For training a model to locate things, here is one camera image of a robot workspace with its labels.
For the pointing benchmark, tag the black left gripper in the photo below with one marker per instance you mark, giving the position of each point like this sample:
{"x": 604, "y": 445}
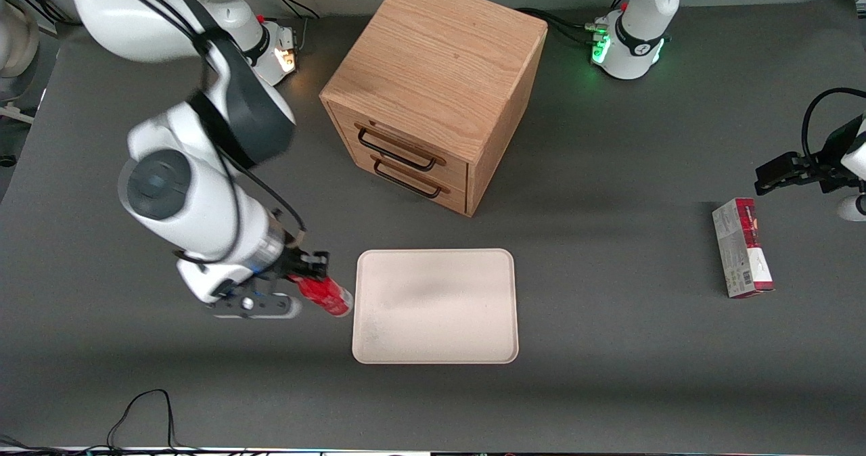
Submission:
{"x": 824, "y": 169}

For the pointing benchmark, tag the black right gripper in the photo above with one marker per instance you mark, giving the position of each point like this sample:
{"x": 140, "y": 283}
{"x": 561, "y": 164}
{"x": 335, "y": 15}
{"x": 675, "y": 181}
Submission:
{"x": 293, "y": 264}

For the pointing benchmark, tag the red can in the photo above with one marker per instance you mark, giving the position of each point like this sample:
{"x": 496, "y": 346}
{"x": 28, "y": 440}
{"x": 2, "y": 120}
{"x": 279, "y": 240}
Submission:
{"x": 328, "y": 297}

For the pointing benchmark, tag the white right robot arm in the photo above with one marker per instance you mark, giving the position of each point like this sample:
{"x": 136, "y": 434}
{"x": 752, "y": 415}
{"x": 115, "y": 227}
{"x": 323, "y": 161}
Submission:
{"x": 196, "y": 212}

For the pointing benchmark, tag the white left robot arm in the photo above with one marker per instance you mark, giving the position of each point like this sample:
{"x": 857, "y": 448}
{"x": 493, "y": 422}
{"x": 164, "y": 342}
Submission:
{"x": 636, "y": 30}

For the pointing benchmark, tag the beige rectangular tray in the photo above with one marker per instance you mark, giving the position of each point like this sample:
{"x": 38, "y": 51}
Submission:
{"x": 436, "y": 307}

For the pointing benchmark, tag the red tartan biscuit box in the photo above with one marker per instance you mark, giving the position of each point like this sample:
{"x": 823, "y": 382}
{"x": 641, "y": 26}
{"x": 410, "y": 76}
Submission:
{"x": 737, "y": 246}

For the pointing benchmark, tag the wooden drawer cabinet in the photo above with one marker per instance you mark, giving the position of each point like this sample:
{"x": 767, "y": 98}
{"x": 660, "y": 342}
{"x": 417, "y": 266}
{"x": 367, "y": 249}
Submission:
{"x": 433, "y": 57}

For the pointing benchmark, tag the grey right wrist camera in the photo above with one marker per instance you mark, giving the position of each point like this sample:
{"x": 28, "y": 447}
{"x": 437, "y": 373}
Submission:
{"x": 260, "y": 306}

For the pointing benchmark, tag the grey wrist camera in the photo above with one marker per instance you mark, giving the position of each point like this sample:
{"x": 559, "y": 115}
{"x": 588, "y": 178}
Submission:
{"x": 854, "y": 208}
{"x": 260, "y": 306}

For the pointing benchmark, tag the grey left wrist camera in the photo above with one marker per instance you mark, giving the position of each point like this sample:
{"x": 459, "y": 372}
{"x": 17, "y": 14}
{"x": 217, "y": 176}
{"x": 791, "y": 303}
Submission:
{"x": 854, "y": 208}

